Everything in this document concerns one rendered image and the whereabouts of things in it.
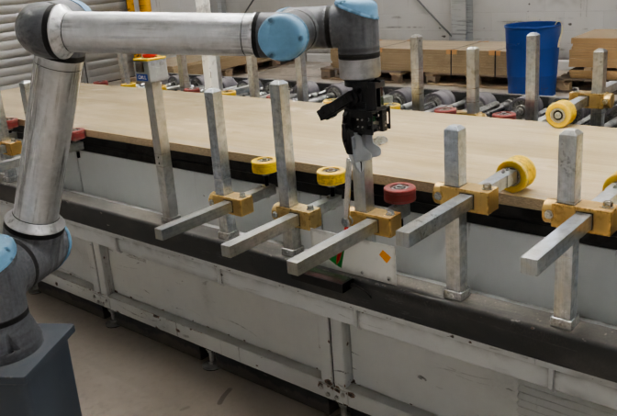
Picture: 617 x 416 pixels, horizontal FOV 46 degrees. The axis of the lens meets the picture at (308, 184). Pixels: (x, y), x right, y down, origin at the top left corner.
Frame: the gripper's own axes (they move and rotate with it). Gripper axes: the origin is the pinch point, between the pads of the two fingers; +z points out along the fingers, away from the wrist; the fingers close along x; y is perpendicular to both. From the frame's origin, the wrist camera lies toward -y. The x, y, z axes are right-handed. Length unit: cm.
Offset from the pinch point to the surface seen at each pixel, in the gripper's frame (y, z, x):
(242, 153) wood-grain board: -64, 11, 26
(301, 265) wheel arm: 1.0, 15.7, -22.7
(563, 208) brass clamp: 45.4, 4.2, 5.4
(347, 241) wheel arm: 1.0, 15.8, -6.6
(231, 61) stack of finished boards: -628, 78, 564
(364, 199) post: -3.2, 10.4, 6.1
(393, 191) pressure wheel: 0.2, 10.0, 13.7
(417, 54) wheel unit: -55, -8, 115
